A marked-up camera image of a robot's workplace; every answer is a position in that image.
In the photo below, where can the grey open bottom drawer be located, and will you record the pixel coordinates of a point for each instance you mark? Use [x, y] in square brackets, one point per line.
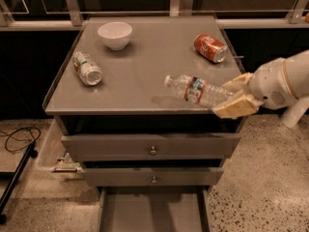
[154, 209]

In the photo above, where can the silver green soda can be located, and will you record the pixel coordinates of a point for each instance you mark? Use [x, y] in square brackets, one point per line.
[88, 71]

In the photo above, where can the grey top drawer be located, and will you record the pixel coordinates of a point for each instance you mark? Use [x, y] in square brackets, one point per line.
[170, 146]

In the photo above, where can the metal railing frame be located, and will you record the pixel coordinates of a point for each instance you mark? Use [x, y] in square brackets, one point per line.
[229, 14]

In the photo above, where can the white ceramic bowl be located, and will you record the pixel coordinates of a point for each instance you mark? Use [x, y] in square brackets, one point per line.
[115, 35]

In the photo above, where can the red soda can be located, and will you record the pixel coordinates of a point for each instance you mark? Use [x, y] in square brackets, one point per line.
[211, 48]

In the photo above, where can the clear plastic water bottle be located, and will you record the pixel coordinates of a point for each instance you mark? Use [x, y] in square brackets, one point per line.
[197, 91]

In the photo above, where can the white cylindrical post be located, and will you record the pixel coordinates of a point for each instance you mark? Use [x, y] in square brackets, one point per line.
[295, 112]

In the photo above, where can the grey drawer cabinet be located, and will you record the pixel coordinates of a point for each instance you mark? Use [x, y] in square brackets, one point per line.
[132, 99]

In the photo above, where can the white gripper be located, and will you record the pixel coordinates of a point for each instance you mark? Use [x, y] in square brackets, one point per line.
[269, 83]

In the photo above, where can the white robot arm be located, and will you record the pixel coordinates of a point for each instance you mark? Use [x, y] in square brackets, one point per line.
[298, 73]

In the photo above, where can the grey middle drawer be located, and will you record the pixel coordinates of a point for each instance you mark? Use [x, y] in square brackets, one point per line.
[141, 177]

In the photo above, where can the round top drawer knob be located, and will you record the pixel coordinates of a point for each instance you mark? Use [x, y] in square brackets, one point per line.
[153, 151]

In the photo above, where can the black rolling stand base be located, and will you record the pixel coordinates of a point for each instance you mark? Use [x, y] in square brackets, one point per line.
[12, 178]

